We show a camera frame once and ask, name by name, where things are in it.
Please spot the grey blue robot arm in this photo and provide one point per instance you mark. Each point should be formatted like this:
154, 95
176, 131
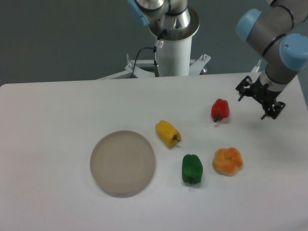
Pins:
268, 33

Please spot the white metal base frame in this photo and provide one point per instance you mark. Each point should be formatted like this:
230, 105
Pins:
149, 69

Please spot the red bell pepper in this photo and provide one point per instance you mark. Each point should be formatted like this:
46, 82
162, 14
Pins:
220, 110

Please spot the orange knotted bread roll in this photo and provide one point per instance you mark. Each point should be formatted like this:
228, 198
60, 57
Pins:
227, 161

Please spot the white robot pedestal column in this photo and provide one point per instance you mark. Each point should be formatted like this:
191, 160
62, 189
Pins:
174, 34

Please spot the beige round plate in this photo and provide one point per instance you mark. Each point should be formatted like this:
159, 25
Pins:
122, 163

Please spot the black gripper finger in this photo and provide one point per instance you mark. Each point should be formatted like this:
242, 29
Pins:
244, 88
272, 110

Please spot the green bell pepper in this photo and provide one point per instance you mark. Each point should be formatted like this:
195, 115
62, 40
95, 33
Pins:
192, 169

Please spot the yellow bell pepper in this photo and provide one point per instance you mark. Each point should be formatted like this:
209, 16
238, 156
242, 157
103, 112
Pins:
167, 133

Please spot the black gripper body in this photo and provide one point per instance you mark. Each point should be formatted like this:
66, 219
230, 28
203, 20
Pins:
263, 95

